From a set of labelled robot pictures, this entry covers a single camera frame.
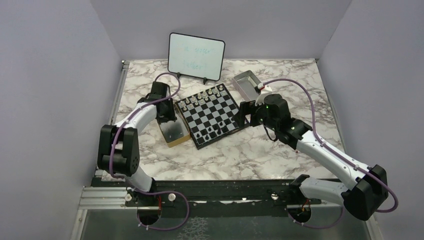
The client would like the row of white chess pieces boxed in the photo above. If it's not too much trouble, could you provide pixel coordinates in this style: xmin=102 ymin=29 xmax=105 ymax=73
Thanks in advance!
xmin=176 ymin=84 xmax=234 ymax=112

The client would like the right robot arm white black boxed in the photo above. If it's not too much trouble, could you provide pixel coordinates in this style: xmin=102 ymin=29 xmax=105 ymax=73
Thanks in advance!
xmin=234 ymin=93 xmax=389 ymax=221

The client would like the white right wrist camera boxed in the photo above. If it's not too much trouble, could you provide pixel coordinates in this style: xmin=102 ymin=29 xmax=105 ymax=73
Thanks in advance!
xmin=255 ymin=83 xmax=274 ymax=106

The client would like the small whiteboard on stand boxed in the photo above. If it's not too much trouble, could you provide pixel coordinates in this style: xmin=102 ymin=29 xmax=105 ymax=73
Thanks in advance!
xmin=167 ymin=32 xmax=226 ymax=82

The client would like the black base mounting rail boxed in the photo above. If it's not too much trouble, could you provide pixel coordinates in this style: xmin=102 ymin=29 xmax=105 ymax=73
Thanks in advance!
xmin=91 ymin=178 xmax=335 ymax=218

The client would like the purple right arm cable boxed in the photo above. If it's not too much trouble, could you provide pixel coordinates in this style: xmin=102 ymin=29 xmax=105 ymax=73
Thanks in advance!
xmin=256 ymin=78 xmax=399 ymax=230

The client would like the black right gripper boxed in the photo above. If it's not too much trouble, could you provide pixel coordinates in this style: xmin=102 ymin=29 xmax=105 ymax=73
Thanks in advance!
xmin=232 ymin=100 xmax=279 ymax=132

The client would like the black white chessboard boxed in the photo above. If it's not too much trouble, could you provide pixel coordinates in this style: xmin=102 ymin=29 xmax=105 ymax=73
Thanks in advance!
xmin=175 ymin=89 xmax=250 ymax=150

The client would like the gold metal tin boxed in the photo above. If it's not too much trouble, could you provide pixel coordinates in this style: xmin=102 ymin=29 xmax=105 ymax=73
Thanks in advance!
xmin=157 ymin=113 xmax=191 ymax=148

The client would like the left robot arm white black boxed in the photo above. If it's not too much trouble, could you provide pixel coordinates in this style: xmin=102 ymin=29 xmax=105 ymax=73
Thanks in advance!
xmin=97 ymin=81 xmax=177 ymax=206

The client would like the silver pink metal tin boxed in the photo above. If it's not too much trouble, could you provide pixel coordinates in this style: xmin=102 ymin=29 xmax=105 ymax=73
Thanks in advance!
xmin=231 ymin=70 xmax=262 ymax=102

